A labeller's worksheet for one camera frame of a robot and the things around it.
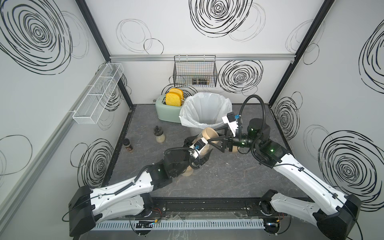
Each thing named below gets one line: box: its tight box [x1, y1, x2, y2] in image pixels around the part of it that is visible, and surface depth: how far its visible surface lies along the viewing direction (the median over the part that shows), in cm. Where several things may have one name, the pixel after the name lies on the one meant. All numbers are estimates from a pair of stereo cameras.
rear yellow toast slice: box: [168, 88, 184, 100], surface depth 100 cm
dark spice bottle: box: [122, 138, 134, 153], surface depth 91 cm
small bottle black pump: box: [153, 125, 166, 143], surface depth 93 cm
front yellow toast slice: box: [165, 92, 182, 107], surface depth 99 cm
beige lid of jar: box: [201, 127, 220, 141], surface depth 65 cm
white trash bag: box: [179, 92, 233, 129], surface depth 91 cm
